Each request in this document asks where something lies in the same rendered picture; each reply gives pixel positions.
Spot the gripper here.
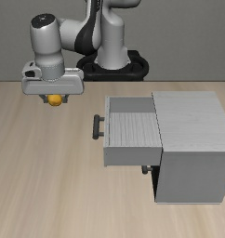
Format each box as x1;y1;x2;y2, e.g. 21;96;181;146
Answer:
21;60;85;104

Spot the orange mango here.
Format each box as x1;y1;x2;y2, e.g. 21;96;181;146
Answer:
46;94;64;107

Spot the grey cabinet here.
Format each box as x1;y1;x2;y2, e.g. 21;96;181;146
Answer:
141;90;225;205

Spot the open grey drawer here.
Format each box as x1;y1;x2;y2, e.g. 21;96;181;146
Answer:
92;96;164;167

